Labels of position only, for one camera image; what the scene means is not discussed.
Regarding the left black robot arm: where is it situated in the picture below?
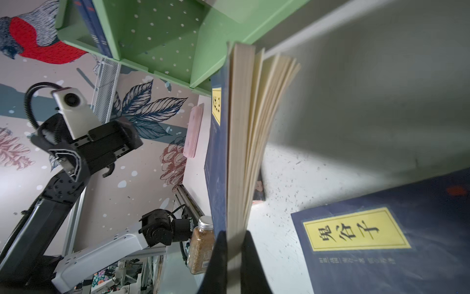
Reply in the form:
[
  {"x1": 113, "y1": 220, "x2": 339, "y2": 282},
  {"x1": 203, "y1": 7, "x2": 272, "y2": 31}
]
[{"x1": 1, "y1": 114, "x2": 192, "y2": 294}]

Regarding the green two-tier wooden shelf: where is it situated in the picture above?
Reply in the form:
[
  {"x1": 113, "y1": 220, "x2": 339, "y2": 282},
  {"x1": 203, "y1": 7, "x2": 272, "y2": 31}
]
[{"x1": 56, "y1": 1, "x2": 305, "y2": 93}]

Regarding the white wire mesh tray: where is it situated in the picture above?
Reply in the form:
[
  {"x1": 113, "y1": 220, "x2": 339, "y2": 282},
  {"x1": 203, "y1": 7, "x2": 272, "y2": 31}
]
[{"x1": 91, "y1": 57, "x2": 121, "y2": 124}]

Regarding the glass jar of grains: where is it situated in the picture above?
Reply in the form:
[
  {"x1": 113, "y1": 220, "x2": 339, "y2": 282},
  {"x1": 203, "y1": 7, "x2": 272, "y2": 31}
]
[{"x1": 187, "y1": 216, "x2": 215, "y2": 275}]

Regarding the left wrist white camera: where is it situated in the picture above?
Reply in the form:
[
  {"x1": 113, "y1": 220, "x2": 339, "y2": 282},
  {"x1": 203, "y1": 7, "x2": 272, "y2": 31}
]
[{"x1": 51, "y1": 87, "x2": 102, "y2": 140}]

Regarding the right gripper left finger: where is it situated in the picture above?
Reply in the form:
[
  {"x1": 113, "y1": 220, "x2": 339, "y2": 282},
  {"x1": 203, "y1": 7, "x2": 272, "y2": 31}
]
[{"x1": 197, "y1": 231, "x2": 228, "y2": 294}]

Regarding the illustrated Chinese history book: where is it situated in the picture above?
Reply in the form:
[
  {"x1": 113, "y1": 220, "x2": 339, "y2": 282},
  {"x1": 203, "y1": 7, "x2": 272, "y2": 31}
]
[{"x1": 253, "y1": 170, "x2": 266, "y2": 205}]

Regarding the blue book wide yellow label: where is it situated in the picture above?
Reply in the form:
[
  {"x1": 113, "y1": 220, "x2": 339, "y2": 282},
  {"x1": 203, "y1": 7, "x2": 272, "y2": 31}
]
[{"x1": 73, "y1": 0, "x2": 113, "y2": 58}]

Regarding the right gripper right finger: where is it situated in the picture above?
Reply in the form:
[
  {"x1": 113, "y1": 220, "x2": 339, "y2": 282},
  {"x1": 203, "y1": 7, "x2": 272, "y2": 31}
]
[{"x1": 240, "y1": 231, "x2": 272, "y2": 294}]

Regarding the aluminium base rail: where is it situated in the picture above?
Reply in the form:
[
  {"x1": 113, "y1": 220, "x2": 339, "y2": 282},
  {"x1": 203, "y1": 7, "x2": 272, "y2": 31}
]
[{"x1": 173, "y1": 184, "x2": 204, "y2": 230}]

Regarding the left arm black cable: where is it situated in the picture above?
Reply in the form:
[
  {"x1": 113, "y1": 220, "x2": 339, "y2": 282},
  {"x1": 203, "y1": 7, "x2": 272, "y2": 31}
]
[{"x1": 23, "y1": 81, "x2": 63, "y2": 131}]

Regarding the pink flat tray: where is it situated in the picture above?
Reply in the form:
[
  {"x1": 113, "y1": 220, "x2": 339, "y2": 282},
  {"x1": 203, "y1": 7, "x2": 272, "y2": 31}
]
[{"x1": 183, "y1": 104, "x2": 204, "y2": 159}]

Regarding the dark blue bottom book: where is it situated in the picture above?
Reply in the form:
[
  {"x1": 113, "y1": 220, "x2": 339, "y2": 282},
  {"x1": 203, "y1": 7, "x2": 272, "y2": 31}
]
[{"x1": 291, "y1": 169, "x2": 470, "y2": 294}]

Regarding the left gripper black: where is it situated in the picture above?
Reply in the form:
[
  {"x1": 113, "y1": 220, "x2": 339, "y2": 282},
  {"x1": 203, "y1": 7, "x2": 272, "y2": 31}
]
[{"x1": 31, "y1": 114, "x2": 143, "y2": 182}]

